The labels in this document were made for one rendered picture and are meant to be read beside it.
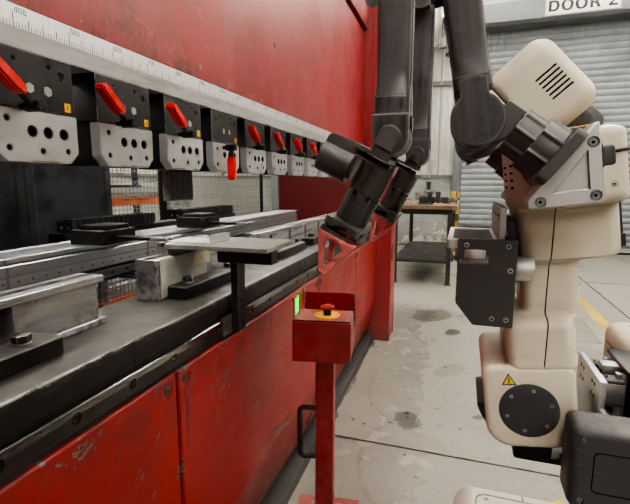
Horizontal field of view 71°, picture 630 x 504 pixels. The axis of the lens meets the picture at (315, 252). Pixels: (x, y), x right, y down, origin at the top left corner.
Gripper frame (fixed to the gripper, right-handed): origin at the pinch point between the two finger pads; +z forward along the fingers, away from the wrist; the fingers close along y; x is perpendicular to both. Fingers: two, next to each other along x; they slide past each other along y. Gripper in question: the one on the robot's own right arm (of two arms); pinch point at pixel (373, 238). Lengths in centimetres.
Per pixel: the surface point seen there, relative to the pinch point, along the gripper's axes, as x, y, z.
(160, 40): -58, 32, -22
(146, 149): -46, 39, -1
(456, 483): 68, -46, 77
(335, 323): 2.8, 8.4, 23.6
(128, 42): -56, 42, -19
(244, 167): -46.9, -8.3, 1.9
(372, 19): -92, -194, -91
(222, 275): -28.9, 16.1, 25.5
